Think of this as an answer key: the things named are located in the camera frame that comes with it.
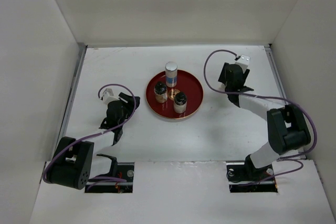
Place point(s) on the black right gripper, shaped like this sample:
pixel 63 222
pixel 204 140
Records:
pixel 222 77

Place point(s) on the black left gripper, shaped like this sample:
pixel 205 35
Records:
pixel 129 99

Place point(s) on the black-capped brown spice jar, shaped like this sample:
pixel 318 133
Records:
pixel 160 91

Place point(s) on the black-capped white spice jar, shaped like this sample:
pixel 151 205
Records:
pixel 180 102

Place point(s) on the silver-capped white blue bottle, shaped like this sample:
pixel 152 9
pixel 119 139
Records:
pixel 171 74

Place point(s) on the clear-capped white pepper grinder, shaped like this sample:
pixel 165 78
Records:
pixel 222 87

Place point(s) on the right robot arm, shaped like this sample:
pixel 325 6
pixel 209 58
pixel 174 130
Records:
pixel 286 127

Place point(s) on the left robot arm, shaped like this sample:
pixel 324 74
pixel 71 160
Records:
pixel 75 163

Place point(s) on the red round lacquer tray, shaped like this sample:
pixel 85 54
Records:
pixel 187 83

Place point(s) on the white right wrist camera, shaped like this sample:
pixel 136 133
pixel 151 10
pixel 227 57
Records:
pixel 243 61

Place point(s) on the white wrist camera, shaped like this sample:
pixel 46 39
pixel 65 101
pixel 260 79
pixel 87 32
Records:
pixel 243 61
pixel 108 96

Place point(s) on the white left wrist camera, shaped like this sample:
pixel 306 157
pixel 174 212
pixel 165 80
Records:
pixel 108 96

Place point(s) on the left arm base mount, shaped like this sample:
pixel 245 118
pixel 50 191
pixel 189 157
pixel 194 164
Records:
pixel 107 175

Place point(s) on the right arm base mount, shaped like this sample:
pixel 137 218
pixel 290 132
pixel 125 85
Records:
pixel 242 181

